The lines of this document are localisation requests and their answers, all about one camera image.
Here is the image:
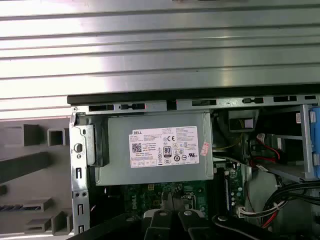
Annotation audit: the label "CPU socket with metal cover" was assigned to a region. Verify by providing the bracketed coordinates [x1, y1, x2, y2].
[183, 191, 202, 212]

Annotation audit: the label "black empty RAM slot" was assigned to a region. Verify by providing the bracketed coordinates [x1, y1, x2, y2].
[215, 166, 226, 219]

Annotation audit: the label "blue drive carrier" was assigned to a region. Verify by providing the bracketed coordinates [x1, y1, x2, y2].
[308, 107, 320, 180]

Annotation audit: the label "yellow power wires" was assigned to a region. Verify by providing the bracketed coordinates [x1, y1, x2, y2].
[213, 119, 245, 152]

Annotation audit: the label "grey power supply unit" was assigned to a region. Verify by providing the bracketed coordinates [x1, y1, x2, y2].
[86, 111, 215, 187]

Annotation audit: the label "black PC case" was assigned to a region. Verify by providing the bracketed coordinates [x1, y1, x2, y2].
[66, 89, 320, 240]

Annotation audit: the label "red SATA cable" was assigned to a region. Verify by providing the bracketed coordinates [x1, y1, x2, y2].
[264, 144, 282, 161]

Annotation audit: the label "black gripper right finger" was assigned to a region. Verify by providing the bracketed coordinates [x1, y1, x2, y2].
[174, 187, 278, 240]

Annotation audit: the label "installed RAM stick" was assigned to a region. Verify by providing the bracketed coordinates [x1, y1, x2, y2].
[224, 174, 230, 210]

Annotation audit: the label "black cable bundle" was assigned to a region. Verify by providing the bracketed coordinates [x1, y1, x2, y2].
[262, 181, 320, 227]

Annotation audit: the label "silver drive cage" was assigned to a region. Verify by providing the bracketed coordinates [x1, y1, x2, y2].
[249, 103, 320, 183]

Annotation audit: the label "RAM stick with blue board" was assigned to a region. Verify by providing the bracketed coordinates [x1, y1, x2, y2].
[0, 203, 25, 212]

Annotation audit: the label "grey parts rack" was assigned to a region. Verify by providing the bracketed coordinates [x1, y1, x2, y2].
[0, 117, 75, 236]

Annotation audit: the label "multicolour wire bundle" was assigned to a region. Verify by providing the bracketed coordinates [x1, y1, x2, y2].
[236, 201, 285, 219]

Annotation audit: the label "green motherboard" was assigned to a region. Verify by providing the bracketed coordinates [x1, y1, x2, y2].
[123, 162, 245, 226]

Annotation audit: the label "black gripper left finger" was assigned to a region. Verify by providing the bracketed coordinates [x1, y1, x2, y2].
[72, 191, 177, 240]

